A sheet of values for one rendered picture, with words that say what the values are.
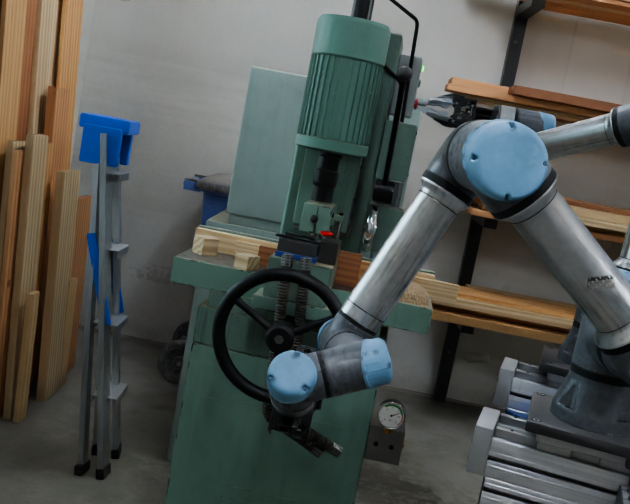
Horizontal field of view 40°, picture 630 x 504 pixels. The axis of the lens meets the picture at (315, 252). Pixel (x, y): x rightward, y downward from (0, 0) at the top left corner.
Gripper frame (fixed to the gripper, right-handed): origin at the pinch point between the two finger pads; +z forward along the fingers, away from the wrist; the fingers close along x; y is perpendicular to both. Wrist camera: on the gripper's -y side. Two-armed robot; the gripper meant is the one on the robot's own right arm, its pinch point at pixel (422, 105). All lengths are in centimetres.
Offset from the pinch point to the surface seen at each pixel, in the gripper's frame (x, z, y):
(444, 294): 45, -14, 33
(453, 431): 136, -44, -150
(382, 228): 33.5, 3.9, 17.0
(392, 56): -10.0, 10.0, 14.1
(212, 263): 46, 40, 48
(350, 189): 24.8, 13.6, 23.6
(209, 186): 44, 83, -127
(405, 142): 10.8, 2.4, 15.1
